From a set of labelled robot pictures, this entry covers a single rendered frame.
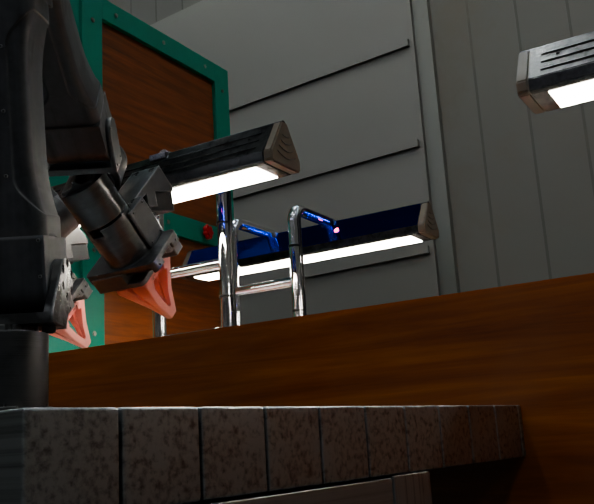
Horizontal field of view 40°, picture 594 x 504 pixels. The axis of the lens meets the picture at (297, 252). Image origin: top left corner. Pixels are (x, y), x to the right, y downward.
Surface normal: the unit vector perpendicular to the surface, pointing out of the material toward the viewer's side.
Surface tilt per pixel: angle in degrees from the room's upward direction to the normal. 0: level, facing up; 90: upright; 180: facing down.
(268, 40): 90
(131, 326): 90
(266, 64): 90
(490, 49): 90
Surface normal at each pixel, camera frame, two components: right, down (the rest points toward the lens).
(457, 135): -0.59, -0.15
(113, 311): 0.86, -0.17
